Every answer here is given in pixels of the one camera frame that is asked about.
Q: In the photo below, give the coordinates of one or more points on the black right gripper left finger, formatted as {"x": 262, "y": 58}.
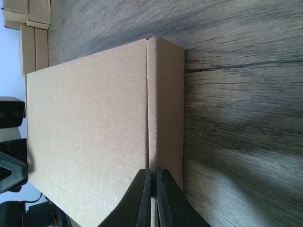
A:
{"x": 134, "y": 209}

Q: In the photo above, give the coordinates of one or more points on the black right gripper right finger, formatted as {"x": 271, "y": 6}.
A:
{"x": 173, "y": 208}

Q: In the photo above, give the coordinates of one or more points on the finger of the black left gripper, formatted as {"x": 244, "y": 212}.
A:
{"x": 15, "y": 172}

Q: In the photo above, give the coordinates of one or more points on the cardboard box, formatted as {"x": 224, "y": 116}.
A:
{"x": 15, "y": 13}
{"x": 39, "y": 14}
{"x": 94, "y": 122}
{"x": 33, "y": 44}

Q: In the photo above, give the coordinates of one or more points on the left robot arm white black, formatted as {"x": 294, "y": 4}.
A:
{"x": 14, "y": 213}

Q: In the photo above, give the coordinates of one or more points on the folded cardboard box front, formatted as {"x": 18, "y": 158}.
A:
{"x": 33, "y": 44}

